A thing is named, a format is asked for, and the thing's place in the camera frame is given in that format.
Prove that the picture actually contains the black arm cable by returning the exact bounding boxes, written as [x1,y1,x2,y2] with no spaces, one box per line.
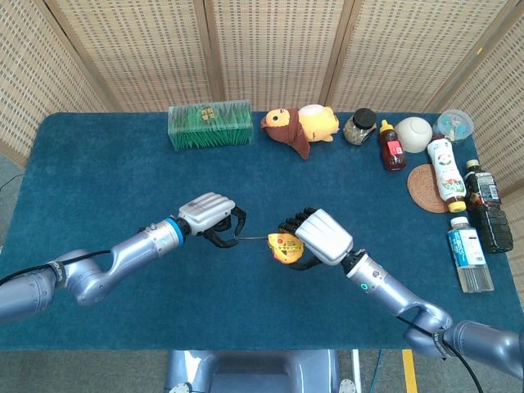
[0,249,112,287]
[399,314,489,393]

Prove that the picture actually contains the clear round container blue contents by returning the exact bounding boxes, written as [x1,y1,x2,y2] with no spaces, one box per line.
[432,109,475,142]

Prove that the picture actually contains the blue table mat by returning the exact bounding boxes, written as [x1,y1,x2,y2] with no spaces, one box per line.
[0,111,524,352]

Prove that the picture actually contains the white squeeze bottle yellow cap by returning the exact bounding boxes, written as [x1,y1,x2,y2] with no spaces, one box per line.
[427,138,468,214]

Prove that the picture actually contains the woven round coaster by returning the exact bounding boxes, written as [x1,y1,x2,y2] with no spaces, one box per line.
[406,164,450,215]

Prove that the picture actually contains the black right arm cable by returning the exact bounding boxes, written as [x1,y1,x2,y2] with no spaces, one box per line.
[399,314,489,393]

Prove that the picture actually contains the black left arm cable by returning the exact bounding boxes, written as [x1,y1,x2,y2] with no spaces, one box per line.
[0,249,112,287]

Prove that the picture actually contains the white bowl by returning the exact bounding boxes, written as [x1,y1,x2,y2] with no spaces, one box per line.
[394,116,434,154]

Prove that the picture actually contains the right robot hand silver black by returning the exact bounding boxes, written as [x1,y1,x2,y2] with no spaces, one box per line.
[278,207,355,271]

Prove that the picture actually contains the dark tea bottle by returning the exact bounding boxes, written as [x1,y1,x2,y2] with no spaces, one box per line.
[463,159,514,255]

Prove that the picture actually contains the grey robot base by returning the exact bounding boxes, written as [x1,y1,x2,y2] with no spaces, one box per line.
[163,349,341,393]

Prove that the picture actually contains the black floor cable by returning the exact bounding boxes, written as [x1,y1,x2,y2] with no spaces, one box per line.
[0,173,25,193]

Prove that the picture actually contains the water bottle blue label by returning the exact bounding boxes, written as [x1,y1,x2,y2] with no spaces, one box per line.
[446,216,495,294]

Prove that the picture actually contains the yellow plush bird brown scarf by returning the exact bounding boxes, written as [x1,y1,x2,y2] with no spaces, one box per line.
[260,104,341,160]

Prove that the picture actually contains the bamboo folding screen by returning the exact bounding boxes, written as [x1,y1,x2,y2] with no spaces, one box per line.
[0,0,524,287]

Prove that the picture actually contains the blue floor cable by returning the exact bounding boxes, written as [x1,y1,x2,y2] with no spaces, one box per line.
[369,349,384,393]

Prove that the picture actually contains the yellow tape measure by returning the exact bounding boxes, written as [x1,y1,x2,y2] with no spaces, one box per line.
[235,232,305,265]

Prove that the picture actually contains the honey bottle red label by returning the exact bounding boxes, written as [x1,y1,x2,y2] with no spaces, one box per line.
[378,120,409,172]

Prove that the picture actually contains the glass jar black lid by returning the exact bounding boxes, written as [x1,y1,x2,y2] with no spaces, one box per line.
[342,107,377,146]

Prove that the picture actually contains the white pole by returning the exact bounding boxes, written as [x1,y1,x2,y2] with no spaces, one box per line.
[350,349,363,393]

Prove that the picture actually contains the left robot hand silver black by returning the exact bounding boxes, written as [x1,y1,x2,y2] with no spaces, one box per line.
[178,192,248,250]

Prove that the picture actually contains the clear box green packets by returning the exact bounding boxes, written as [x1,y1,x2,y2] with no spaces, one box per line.
[168,99,255,152]

